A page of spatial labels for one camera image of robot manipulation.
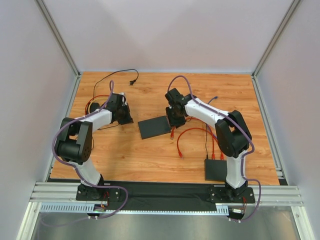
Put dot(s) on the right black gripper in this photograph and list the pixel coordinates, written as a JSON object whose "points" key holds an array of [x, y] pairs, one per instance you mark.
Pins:
{"points": [[173, 120]]}

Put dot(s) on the black network switch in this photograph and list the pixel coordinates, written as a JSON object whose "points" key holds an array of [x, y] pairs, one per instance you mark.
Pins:
{"points": [[215, 170], [154, 127]]}

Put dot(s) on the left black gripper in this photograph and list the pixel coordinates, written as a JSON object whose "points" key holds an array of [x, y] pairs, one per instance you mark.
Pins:
{"points": [[125, 116]]}

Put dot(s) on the left aluminium frame post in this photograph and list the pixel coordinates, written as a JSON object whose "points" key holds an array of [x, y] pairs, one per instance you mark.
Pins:
{"points": [[57, 35]]}

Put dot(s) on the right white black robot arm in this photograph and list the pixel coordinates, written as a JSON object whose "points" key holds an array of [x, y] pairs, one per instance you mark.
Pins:
{"points": [[232, 134]]}

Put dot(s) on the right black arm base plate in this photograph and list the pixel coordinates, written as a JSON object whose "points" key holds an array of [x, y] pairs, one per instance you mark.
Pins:
{"points": [[226, 194]]}

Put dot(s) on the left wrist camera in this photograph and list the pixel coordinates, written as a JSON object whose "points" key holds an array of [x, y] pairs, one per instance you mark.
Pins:
{"points": [[124, 99]]}

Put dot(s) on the right aluminium frame post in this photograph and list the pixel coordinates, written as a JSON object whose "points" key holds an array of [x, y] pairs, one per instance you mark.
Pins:
{"points": [[276, 36]]}

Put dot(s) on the aluminium frame post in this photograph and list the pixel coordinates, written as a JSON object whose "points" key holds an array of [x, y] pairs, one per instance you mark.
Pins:
{"points": [[57, 35], [276, 36]]}

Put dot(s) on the aluminium front rail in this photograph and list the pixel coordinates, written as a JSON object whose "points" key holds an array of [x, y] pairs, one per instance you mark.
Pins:
{"points": [[271, 195]]}

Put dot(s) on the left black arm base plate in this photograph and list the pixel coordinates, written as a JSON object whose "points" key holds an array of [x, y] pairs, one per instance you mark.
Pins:
{"points": [[88, 193]]}

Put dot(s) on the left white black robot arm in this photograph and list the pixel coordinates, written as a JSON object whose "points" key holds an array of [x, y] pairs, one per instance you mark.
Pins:
{"points": [[73, 143]]}

